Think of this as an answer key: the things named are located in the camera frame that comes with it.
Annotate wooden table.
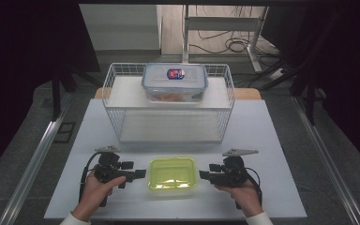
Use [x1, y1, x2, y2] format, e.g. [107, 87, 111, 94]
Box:
[93, 87, 263, 101]

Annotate white metal desk frame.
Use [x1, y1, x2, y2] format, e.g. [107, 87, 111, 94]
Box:
[181, 4, 270, 73]

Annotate person's left hand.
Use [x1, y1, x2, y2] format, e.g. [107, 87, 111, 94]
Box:
[70, 171, 128, 222]

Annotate black floor cables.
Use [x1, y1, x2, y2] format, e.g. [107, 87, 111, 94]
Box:
[188, 5, 282, 64]

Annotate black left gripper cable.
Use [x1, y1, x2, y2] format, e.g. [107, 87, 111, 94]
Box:
[78, 151, 103, 204]

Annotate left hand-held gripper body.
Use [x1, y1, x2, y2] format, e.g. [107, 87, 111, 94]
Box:
[92, 145, 135, 208]

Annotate white cabinet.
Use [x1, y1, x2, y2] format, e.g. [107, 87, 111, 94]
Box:
[78, 3, 163, 53]

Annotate clear food container green lid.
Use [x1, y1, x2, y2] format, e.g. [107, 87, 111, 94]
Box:
[145, 156, 201, 199]

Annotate clear food container blue lid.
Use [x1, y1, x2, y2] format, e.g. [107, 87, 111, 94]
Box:
[141, 62, 209, 103]

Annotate black stand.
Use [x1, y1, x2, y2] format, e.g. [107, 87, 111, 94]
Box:
[259, 12, 338, 127]
[50, 62, 104, 123]

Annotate white wire shelf rack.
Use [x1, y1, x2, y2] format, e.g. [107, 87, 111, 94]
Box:
[101, 62, 236, 144]

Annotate white power strip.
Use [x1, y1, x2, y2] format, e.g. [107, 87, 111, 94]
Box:
[269, 67, 287, 81]

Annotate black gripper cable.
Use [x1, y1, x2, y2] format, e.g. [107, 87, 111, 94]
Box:
[243, 166, 263, 208]
[78, 151, 103, 204]

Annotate aluminium rail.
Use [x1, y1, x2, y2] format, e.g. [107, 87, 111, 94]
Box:
[0, 92, 73, 225]
[291, 95, 360, 225]

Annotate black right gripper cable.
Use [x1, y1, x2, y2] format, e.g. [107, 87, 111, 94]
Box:
[243, 166, 263, 208]

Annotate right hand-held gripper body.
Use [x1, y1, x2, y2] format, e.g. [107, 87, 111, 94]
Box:
[208, 148, 260, 210]

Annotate person's right hand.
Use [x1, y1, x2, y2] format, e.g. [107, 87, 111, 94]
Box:
[214, 178, 264, 218]

